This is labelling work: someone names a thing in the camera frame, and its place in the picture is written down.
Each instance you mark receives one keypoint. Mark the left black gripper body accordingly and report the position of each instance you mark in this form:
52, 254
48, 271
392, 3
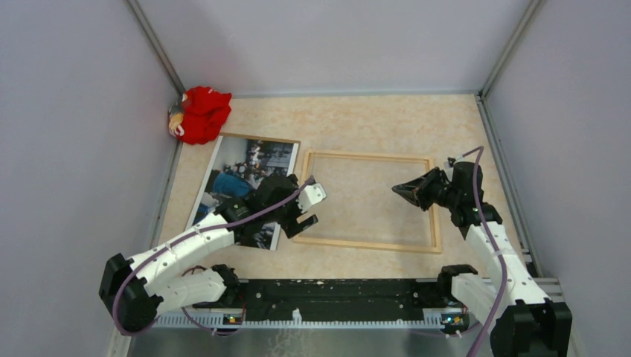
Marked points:
283, 213

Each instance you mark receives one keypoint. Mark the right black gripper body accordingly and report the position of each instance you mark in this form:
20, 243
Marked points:
444, 195

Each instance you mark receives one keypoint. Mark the printed photo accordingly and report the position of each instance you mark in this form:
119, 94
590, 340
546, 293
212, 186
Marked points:
237, 166

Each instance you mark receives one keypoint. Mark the wooden picture frame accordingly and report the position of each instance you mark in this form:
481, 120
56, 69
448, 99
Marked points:
367, 202

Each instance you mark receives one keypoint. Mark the transparent plastic sheet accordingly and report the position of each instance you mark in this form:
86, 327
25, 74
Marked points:
367, 202

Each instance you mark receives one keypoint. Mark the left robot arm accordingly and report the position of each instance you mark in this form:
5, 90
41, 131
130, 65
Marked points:
138, 289

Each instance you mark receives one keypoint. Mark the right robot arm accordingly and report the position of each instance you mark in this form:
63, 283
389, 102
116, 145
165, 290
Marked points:
517, 315

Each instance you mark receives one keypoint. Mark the red crumpled cloth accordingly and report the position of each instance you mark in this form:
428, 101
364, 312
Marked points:
198, 115

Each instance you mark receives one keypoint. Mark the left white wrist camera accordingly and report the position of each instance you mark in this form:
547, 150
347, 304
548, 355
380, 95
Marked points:
311, 195

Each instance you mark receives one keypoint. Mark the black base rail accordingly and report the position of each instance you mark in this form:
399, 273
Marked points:
343, 300

